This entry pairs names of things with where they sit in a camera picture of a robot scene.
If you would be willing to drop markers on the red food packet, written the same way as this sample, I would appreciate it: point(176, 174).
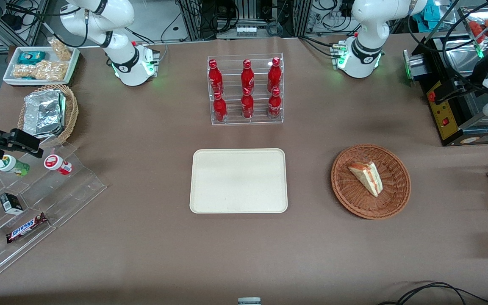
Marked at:
point(483, 29)

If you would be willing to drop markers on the teal snack packet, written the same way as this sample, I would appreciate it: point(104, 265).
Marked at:
point(31, 57)

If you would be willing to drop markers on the clear acrylic stepped display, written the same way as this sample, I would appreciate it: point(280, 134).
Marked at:
point(74, 190)

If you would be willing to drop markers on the snickers chocolate bar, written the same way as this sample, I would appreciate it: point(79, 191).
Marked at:
point(27, 228)

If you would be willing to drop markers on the red-label cup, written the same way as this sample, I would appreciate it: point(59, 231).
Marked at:
point(57, 164)

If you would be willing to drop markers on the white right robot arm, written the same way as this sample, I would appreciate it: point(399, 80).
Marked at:
point(123, 42)

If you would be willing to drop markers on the cream rectangular tray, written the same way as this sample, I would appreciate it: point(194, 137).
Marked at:
point(237, 182)

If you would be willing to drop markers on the silver foil packet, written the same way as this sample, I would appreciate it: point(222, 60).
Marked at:
point(45, 112)

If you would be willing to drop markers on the peanut snack bar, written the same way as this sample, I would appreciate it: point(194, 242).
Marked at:
point(23, 71)

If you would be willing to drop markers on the white power strip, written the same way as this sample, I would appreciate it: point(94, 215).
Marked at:
point(246, 30)

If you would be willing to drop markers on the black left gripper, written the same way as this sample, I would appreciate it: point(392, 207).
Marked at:
point(474, 77)

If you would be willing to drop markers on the clear acrylic bottle rack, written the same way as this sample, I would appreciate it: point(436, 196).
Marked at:
point(261, 120)

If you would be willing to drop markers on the white rectangular snack tray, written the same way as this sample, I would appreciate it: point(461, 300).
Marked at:
point(36, 83)

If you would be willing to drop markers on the red cola bottle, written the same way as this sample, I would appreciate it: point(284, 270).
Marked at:
point(220, 109)
point(215, 78)
point(247, 76)
point(274, 105)
point(274, 75)
point(247, 106)

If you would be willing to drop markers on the large steel food pan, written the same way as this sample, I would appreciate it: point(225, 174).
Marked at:
point(472, 115)

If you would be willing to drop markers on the green-label cup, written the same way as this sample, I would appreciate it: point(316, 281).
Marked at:
point(13, 165)

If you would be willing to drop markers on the triangular sandwich wedge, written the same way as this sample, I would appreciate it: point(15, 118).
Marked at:
point(367, 176)

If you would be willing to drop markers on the brown round wicker basket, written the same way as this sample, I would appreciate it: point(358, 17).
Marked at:
point(390, 199)

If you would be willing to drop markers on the grey box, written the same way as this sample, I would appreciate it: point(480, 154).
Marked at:
point(249, 301)

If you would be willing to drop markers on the black food warmer appliance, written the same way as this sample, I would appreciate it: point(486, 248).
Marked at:
point(449, 123)

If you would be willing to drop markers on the clear peanut snack bag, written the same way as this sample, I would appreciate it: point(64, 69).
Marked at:
point(62, 50)
point(51, 70)

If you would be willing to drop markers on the small black carton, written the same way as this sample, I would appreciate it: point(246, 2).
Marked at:
point(11, 203)

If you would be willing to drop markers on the light tan wicker basket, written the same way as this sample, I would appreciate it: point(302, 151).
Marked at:
point(73, 114)

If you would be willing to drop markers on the teal box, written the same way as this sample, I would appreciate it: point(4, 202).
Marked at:
point(428, 10)

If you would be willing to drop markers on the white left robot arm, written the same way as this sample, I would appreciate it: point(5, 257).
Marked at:
point(369, 25)

